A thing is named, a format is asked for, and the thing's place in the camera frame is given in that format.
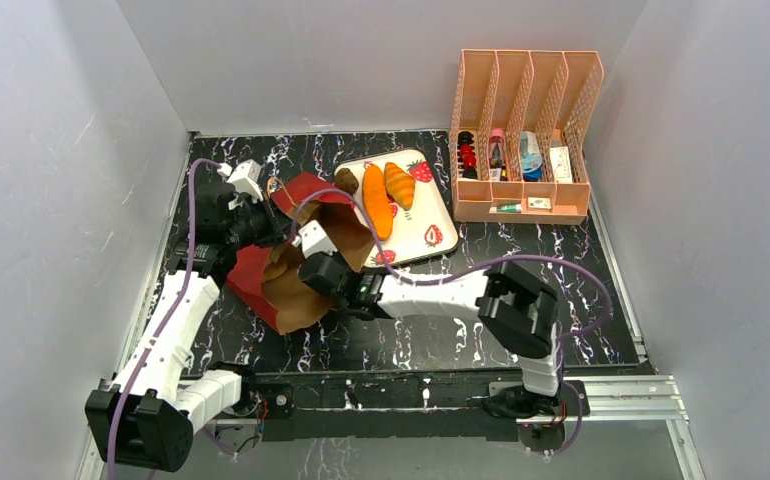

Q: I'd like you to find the pink tube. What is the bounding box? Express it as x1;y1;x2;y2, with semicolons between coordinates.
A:
488;128;508;181

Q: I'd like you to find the purple cable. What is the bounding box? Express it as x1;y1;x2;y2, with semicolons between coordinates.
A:
290;188;615;458
105;157;241;480

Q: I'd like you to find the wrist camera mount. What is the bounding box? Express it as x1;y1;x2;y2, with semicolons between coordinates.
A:
292;220;338;258
218;159;264;202

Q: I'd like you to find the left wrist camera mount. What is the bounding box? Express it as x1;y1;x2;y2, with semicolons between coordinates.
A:
218;159;264;202

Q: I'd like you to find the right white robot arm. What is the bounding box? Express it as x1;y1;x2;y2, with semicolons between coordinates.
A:
298;253;564;419

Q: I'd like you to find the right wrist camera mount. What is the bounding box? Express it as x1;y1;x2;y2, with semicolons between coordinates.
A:
292;220;338;258

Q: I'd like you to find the brown round fake bread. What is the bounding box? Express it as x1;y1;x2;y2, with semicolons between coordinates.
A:
334;168;360;195

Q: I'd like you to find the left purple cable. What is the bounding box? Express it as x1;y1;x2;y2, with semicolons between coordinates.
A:
105;157;241;480

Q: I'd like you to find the red brown paper bag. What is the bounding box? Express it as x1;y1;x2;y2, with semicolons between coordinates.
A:
226;193;374;335

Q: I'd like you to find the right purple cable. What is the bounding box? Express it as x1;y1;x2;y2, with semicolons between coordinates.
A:
290;188;615;458

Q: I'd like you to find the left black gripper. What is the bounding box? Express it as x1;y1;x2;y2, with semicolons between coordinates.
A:
226;191;301;251

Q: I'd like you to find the green white tube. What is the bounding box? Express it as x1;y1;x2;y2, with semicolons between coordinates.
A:
489;203;523;214

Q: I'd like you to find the red black bottle stack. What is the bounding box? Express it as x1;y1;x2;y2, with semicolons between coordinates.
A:
457;131;478;180

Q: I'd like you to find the strawberry print tray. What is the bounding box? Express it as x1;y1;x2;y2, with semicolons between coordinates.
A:
335;149;459;265

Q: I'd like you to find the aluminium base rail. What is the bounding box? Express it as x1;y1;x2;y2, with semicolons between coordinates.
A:
77;374;706;480

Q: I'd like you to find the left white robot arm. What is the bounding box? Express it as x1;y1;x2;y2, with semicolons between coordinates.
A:
85;181;289;472

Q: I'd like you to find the peach desk organizer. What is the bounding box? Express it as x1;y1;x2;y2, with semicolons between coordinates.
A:
448;49;604;225

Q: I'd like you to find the fake bread loaf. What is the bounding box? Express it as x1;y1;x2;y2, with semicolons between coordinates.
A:
362;165;393;240
384;162;416;210

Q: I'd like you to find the small white card box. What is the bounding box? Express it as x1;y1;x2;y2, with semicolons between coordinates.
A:
527;197;552;211

